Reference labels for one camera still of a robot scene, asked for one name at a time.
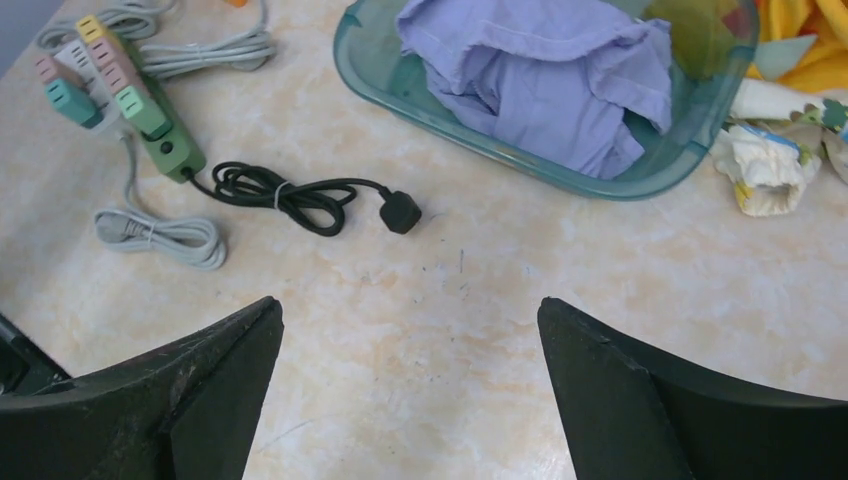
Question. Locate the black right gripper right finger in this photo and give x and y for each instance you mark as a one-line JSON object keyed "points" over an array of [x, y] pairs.
{"points": [[630, 410]]}

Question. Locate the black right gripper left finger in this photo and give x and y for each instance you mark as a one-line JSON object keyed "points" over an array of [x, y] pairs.
{"points": [[185, 410]]}

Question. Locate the teal usb charger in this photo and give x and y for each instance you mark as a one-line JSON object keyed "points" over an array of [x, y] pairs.
{"points": [[73, 103]]}

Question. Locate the pink usb charger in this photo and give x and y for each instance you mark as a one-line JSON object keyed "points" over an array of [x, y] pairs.
{"points": [[49, 69], [119, 75], [104, 51]]}

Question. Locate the white power strip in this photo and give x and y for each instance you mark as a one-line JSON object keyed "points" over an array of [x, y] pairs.
{"points": [[74, 55]]}

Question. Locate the green power strip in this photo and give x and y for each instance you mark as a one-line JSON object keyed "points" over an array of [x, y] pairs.
{"points": [[176, 155]]}

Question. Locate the light green usb charger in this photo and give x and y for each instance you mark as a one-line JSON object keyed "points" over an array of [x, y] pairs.
{"points": [[143, 112]]}

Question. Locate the white patterned cloth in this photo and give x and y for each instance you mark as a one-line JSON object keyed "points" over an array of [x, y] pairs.
{"points": [[775, 141]]}

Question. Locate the teal plastic basin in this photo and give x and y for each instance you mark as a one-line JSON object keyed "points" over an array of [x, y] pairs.
{"points": [[713, 44]]}

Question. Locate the purple cloth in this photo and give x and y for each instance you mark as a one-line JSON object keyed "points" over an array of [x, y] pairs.
{"points": [[553, 78]]}

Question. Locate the yellow usb charger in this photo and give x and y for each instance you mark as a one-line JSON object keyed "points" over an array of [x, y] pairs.
{"points": [[90, 29]]}

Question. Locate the yellow cloth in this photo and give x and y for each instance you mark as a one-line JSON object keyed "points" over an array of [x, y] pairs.
{"points": [[802, 45]]}

